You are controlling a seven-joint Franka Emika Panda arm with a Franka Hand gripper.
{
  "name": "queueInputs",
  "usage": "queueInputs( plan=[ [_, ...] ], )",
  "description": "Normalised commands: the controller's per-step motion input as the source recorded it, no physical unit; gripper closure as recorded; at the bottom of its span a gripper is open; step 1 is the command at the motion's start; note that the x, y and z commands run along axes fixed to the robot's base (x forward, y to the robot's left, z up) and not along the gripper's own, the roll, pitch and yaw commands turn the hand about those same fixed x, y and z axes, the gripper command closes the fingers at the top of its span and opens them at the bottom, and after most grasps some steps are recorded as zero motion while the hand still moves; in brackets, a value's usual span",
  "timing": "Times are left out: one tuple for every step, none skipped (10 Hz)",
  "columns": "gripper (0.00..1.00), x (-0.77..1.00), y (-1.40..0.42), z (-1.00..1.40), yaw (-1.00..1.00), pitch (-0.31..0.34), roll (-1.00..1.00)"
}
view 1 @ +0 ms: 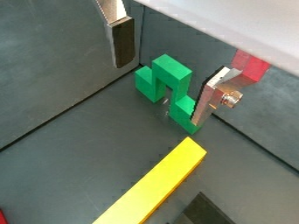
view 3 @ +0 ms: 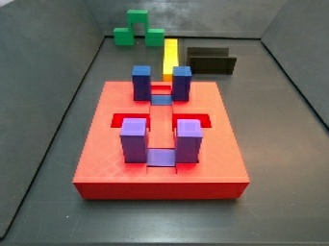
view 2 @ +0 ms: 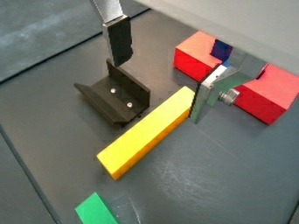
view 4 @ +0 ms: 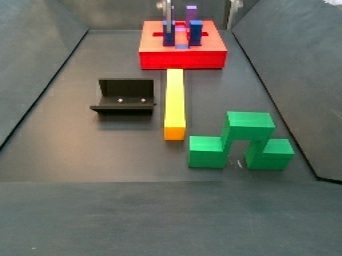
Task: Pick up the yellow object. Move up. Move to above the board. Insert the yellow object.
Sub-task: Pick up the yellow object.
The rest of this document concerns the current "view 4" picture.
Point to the long yellow block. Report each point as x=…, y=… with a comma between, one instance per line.
x=175, y=106

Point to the red slotted board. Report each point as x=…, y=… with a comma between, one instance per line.
x=181, y=56

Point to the black angle bracket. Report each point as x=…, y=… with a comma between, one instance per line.
x=126, y=95

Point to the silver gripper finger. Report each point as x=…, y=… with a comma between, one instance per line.
x=166, y=6

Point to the purple U block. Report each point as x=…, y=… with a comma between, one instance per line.
x=191, y=12

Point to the green stepped arch block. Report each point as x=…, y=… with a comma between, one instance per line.
x=268, y=153

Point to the dark blue U block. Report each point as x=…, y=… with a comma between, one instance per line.
x=169, y=37

